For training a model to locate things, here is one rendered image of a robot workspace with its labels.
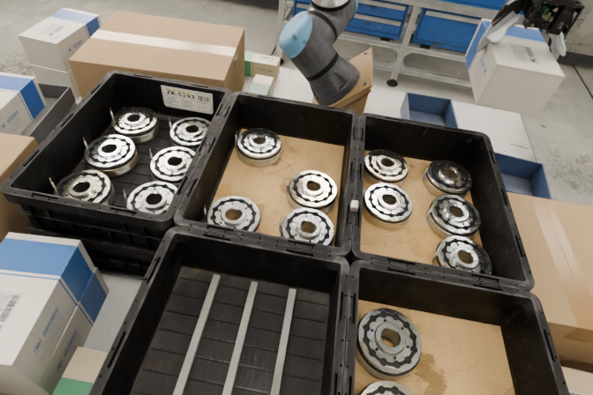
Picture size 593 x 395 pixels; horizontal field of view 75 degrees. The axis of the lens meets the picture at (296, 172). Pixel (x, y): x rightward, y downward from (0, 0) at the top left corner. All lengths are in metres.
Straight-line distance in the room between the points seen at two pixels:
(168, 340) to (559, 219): 0.80
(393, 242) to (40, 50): 1.09
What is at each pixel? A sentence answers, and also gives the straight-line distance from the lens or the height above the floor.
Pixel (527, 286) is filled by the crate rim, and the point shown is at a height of 0.93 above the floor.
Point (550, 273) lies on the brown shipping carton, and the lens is 0.88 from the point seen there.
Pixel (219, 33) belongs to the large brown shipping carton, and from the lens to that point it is 1.25.
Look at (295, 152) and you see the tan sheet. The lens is 0.93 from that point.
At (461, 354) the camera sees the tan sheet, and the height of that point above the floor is 0.83.
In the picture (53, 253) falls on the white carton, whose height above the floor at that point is 0.88.
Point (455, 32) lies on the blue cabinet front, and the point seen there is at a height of 0.44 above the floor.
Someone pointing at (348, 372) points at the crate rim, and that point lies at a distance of 0.57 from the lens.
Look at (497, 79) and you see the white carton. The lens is 0.83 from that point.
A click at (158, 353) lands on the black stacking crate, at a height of 0.83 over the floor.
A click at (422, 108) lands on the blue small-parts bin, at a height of 0.72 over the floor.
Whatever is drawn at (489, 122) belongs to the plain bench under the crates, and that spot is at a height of 0.70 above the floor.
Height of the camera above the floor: 1.46
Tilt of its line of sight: 46 degrees down
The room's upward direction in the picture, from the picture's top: 8 degrees clockwise
